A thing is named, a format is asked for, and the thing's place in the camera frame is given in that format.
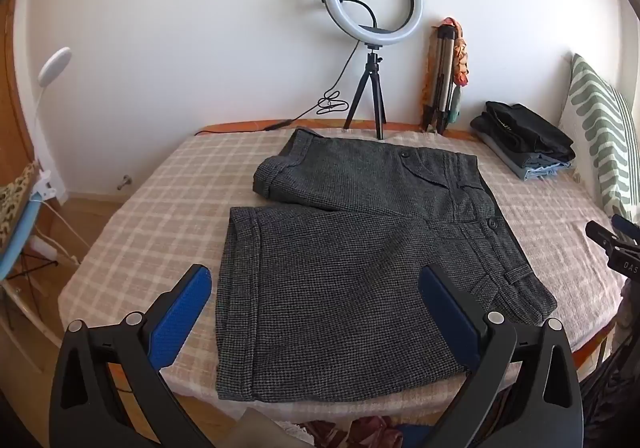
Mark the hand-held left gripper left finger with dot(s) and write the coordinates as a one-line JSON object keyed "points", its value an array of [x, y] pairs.
{"points": [[180, 313]]}

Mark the leopard print cloth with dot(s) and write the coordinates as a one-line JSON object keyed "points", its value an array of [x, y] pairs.
{"points": [[10, 208]]}

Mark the light blue folded jeans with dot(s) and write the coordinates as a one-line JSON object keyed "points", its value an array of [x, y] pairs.
{"points": [[535, 172]]}

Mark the white clip lamp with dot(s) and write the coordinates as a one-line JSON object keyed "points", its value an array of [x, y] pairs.
{"points": [[42, 128]]}

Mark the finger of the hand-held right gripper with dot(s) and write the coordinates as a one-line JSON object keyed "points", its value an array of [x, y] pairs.
{"points": [[627, 227], [605, 237]]}

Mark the metal door stop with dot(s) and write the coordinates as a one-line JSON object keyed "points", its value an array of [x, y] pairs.
{"points": [[123, 183]]}

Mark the white power strip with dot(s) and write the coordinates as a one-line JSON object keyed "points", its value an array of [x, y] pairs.
{"points": [[47, 248]]}

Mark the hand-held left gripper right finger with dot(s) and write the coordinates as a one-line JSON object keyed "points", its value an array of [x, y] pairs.
{"points": [[450, 318]]}

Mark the dark grey folded garment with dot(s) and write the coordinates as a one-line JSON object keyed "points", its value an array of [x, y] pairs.
{"points": [[537, 161]]}

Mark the light blue chair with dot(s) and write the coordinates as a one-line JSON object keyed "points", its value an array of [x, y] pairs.
{"points": [[20, 238]]}

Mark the small black tripod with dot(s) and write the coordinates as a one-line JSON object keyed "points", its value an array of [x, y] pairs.
{"points": [[372, 73]]}

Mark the red floral cloth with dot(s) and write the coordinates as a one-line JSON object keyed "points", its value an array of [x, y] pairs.
{"points": [[360, 433]]}

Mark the green patterned pillow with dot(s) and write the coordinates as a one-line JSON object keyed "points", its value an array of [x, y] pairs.
{"points": [[600, 128]]}

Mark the black folded garment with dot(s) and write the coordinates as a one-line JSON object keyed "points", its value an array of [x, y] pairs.
{"points": [[520, 128]]}

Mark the pink plaid blanket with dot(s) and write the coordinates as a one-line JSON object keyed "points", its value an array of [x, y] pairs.
{"points": [[165, 208]]}

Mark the grey houndstooth pants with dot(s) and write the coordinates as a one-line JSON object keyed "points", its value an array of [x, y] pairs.
{"points": [[350, 303]]}

